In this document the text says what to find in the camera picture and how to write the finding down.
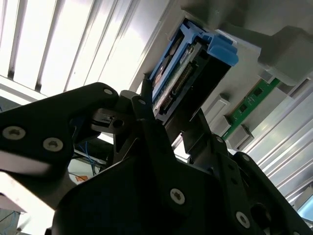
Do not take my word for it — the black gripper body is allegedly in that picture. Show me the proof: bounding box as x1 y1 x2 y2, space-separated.
45 155 269 235

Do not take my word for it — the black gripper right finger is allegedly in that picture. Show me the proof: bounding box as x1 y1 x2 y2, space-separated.
182 107 308 235

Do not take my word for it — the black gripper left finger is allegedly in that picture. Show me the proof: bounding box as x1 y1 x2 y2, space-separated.
0 77 194 214

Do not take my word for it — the hard disk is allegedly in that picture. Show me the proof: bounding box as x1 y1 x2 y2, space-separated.
144 18 239 124

